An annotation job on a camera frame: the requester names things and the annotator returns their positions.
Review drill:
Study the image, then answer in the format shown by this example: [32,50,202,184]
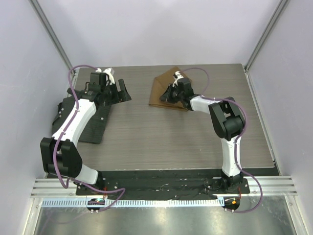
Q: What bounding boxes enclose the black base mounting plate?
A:
[75,168,250,200]

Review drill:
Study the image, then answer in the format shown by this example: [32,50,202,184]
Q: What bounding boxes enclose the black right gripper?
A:
[160,84,183,104]

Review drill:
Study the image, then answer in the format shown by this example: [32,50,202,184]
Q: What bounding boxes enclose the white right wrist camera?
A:
[172,71,184,87]

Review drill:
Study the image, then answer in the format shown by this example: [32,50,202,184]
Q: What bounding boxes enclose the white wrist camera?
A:
[172,71,184,87]
[95,68,115,86]

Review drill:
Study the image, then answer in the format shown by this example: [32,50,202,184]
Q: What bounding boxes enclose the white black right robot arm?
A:
[159,78,246,193]

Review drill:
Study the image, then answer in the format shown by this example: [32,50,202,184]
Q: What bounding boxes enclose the aluminium corner post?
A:
[29,0,72,69]
[244,0,290,72]

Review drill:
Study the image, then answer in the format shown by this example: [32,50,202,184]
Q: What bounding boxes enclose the brown cloth napkin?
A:
[149,67,192,111]

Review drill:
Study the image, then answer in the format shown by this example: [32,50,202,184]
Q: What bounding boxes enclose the left aluminium corner post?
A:
[29,0,72,69]

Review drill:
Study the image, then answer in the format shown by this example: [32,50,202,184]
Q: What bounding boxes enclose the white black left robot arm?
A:
[40,68,132,195]

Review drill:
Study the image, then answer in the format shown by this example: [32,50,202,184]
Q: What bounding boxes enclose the right aluminium corner post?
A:
[244,0,290,72]

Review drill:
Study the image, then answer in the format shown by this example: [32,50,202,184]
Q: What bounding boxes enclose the white slotted cable duct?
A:
[42,197,224,208]

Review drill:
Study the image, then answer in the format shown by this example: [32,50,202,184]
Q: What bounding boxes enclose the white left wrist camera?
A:
[95,68,115,86]

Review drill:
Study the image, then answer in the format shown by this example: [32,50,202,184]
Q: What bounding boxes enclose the dark striped folded shirt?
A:
[51,96,111,144]

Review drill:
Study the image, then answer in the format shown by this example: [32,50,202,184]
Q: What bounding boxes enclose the aluminium frame rail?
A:
[30,176,297,198]

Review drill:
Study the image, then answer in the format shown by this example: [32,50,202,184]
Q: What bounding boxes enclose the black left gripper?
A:
[101,79,131,106]

